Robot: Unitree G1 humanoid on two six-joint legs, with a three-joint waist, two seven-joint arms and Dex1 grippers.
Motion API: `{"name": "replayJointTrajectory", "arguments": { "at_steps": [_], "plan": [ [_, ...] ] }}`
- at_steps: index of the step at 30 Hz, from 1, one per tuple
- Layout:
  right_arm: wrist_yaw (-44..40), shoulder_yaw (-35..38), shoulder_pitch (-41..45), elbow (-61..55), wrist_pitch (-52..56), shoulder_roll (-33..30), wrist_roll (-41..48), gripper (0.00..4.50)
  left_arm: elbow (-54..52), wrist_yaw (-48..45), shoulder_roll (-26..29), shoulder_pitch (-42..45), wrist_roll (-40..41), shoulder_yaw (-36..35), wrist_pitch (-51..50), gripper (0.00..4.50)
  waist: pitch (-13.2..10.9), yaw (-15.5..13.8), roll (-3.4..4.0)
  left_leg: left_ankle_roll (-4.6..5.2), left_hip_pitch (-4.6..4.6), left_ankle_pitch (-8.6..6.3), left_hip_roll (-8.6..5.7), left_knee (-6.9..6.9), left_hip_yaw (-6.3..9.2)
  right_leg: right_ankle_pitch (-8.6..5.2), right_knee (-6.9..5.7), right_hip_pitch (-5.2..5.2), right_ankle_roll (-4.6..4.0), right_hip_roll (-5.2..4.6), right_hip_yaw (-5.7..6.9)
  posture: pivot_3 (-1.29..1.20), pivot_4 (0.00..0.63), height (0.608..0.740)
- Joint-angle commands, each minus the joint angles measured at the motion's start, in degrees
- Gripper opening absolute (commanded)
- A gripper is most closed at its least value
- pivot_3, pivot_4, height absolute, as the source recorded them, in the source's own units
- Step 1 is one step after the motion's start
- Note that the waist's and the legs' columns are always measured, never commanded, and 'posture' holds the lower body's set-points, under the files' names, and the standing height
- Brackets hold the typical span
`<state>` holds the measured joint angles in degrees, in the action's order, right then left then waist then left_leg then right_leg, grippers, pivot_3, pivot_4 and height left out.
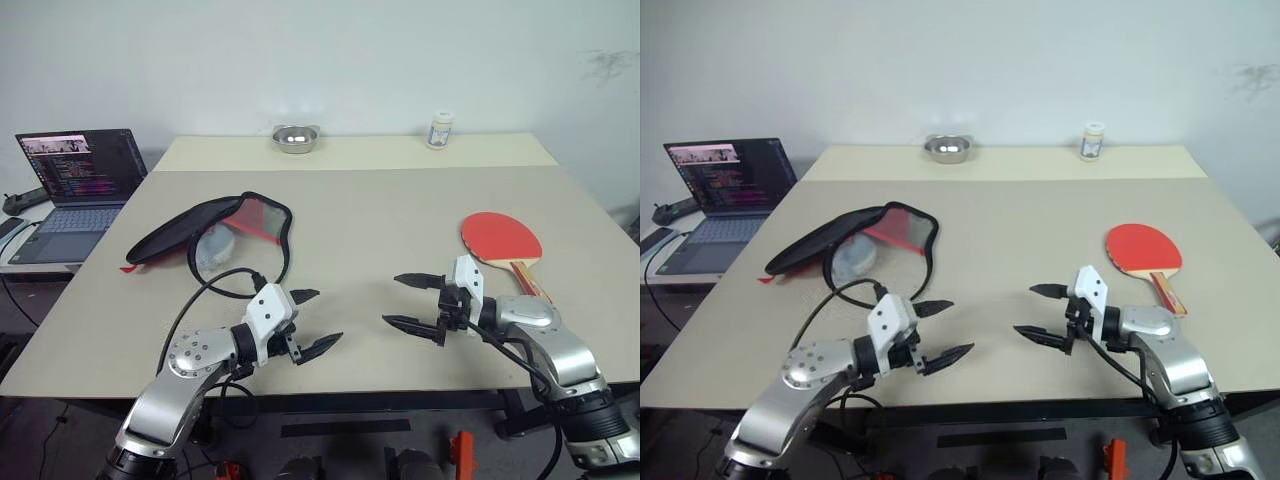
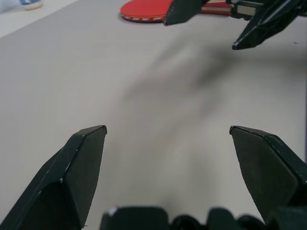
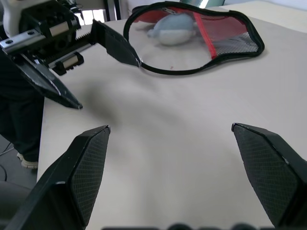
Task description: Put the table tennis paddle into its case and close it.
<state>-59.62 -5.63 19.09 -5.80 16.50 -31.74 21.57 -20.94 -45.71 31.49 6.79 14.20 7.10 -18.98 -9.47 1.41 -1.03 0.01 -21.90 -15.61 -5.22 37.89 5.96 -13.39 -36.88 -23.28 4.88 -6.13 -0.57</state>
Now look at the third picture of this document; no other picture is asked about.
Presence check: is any person in dark trousers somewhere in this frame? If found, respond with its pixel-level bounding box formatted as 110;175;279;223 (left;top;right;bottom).
0;51;45;170

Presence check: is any red plastic bag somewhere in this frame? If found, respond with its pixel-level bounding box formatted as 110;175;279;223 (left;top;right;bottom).
123;1;265;75

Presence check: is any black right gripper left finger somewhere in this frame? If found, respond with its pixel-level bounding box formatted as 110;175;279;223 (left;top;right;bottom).
4;125;111;230

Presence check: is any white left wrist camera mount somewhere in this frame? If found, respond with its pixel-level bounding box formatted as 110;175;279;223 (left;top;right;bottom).
0;0;24;39

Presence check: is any dark grey rounded seat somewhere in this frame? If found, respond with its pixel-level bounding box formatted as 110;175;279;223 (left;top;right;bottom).
0;181;32;219

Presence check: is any grey plush toy charm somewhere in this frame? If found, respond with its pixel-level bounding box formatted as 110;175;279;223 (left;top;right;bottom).
146;13;199;46

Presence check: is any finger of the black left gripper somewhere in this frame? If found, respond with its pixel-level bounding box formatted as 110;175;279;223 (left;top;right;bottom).
13;53;83;110
90;19;142;68

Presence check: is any black metal post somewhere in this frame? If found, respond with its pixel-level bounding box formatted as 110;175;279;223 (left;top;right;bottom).
104;0;122;22

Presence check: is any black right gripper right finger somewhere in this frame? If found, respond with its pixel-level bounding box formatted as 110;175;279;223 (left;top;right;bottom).
231;122;307;230

